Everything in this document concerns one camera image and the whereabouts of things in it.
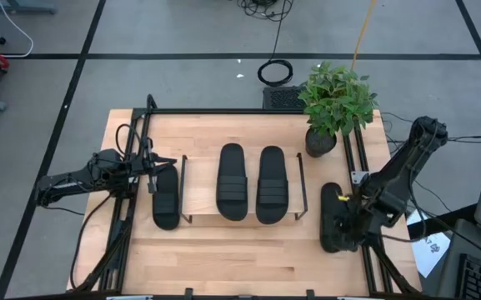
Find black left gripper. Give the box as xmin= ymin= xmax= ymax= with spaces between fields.
xmin=133 ymin=137 xmax=178 ymax=195

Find black rubber slide sandal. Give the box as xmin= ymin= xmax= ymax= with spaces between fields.
xmin=319 ymin=182 xmax=352 ymax=254
xmin=255 ymin=145 xmax=290 ymax=226
xmin=216 ymin=142 xmax=249 ymax=223
xmin=152 ymin=163 xmax=182 ymax=231

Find yellow hanging cable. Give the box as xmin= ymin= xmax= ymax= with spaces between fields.
xmin=349 ymin=0 xmax=378 ymax=72

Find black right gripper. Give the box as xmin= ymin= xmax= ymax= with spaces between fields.
xmin=338 ymin=178 xmax=395 ymax=251

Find white paper sheet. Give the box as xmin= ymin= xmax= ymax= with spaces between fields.
xmin=405 ymin=207 xmax=452 ymax=279

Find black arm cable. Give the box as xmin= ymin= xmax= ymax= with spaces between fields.
xmin=68 ymin=192 xmax=118 ymax=289
xmin=379 ymin=111 xmax=481 ymax=145

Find green potted plant black pot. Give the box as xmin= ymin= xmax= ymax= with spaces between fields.
xmin=297 ymin=61 xmax=378 ymax=158

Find black coiled cable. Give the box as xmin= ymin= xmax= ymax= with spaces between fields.
xmin=257 ymin=58 xmax=295 ymax=88

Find grey desk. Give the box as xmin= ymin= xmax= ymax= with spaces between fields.
xmin=436 ymin=218 xmax=481 ymax=300

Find white cable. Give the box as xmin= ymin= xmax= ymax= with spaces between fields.
xmin=0 ymin=0 xmax=35 ymax=59

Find tangled black cables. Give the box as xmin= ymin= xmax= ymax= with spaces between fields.
xmin=236 ymin=0 xmax=296 ymax=23

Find wooden shelf black metal frame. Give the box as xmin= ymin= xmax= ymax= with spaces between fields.
xmin=179 ymin=152 xmax=309 ymax=224

